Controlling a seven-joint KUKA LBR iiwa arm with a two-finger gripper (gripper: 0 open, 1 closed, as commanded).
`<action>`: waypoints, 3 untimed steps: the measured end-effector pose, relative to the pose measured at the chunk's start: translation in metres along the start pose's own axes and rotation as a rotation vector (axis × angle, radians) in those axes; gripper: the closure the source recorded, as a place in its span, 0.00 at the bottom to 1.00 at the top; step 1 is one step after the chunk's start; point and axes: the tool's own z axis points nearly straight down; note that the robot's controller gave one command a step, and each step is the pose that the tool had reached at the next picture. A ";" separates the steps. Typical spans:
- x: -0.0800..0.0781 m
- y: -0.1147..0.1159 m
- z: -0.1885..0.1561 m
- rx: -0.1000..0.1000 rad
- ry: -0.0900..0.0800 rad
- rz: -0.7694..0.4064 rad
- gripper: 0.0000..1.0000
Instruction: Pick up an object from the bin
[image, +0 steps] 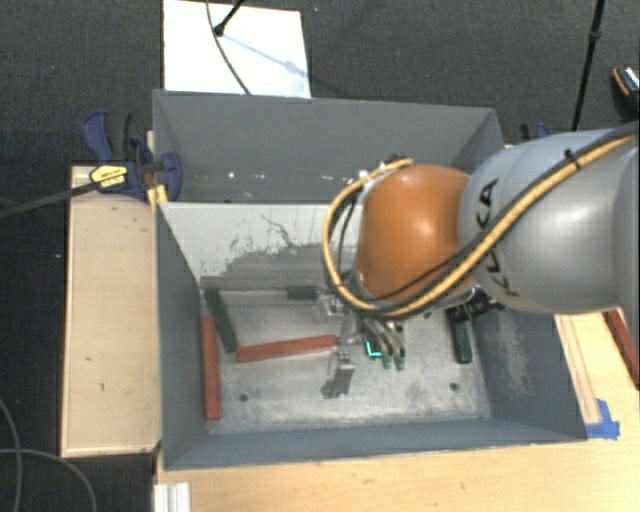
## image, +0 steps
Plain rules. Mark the red-brown flat block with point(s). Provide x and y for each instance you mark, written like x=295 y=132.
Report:
x=285 y=348
x=211 y=370
x=625 y=345

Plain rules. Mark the pale wood board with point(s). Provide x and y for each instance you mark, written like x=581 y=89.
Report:
x=112 y=310

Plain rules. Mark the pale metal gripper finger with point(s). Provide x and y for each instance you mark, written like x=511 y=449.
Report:
x=341 y=372
x=329 y=306

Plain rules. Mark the black cylinder on white bracket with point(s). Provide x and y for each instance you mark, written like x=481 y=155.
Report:
x=470 y=306

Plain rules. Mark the grey metal bin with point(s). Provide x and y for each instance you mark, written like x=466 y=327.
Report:
x=300 y=145

